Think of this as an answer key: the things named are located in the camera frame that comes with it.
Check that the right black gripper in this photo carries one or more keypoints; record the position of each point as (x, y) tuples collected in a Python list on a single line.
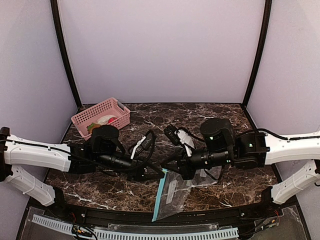
[(183, 164)]

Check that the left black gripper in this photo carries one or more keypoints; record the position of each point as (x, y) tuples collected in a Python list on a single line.
[(139, 170)]

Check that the zip bag with blue zipper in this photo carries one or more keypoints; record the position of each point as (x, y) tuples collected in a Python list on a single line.
[(171, 195)]

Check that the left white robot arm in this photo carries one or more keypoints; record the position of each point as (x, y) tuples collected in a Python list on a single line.
[(103, 149)]

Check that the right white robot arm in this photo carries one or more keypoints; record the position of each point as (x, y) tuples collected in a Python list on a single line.
[(254, 148)]

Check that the red toy fruit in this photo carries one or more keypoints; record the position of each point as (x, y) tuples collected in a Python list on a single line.
[(112, 119)]

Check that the white toy bun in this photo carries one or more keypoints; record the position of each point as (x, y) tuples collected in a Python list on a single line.
[(104, 119)]

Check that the pink perforated plastic basket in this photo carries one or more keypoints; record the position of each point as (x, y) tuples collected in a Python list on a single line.
[(108, 112)]

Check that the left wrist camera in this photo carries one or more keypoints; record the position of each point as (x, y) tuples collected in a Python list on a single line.
[(147, 142)]

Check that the white slotted cable duct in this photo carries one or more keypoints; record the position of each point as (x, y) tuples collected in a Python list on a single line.
[(121, 232)]

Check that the black front table rail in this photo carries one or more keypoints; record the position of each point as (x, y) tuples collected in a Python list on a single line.
[(244, 217)]

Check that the right black frame post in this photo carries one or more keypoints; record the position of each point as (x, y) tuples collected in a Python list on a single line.
[(259, 52)]

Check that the black frame post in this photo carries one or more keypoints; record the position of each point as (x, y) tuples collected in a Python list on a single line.
[(64, 53), (259, 52)]

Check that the left black frame post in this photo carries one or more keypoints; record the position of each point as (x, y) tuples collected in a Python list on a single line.
[(64, 53)]

